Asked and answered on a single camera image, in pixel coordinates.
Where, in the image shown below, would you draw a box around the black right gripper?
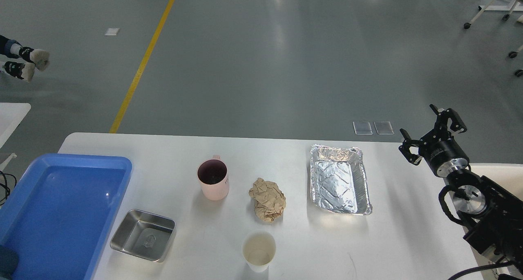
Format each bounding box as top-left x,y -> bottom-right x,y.
399,104 -> 470,177

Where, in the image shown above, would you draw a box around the pink ribbed mug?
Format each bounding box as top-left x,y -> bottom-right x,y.
197,155 -> 230,201

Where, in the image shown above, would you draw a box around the square stainless steel tray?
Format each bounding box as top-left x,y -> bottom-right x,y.
110,209 -> 177,262

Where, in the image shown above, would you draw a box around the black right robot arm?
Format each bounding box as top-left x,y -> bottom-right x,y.
398,104 -> 523,280

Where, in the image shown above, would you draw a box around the right clear floor plate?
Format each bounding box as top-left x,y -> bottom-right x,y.
373,121 -> 394,135

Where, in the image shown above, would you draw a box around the clear floor plate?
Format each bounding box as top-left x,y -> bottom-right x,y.
373,121 -> 394,135
353,121 -> 373,135

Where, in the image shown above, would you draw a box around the left clear floor plate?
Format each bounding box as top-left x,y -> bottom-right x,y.
353,121 -> 373,135

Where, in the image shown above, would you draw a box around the white bin at right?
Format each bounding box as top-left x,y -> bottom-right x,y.
472,163 -> 523,280

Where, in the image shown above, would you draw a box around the aluminium foil tray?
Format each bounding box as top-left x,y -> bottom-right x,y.
309,144 -> 373,215

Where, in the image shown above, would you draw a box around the crumpled brown paper ball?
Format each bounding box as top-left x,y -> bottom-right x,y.
248,177 -> 286,224

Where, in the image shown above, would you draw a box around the white paper cup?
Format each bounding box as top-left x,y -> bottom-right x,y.
241,231 -> 277,273

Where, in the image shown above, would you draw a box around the blue plastic tray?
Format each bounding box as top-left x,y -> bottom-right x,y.
1,154 -> 132,280

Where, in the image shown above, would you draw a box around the white side table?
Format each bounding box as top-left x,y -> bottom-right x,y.
0,103 -> 31,148

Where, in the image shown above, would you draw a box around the person in black sweater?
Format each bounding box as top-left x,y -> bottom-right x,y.
0,36 -> 50,82

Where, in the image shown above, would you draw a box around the white rolling cart frame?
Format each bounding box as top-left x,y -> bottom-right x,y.
463,0 -> 523,78

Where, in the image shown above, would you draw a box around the black cables at left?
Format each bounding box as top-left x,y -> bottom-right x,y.
0,170 -> 18,207

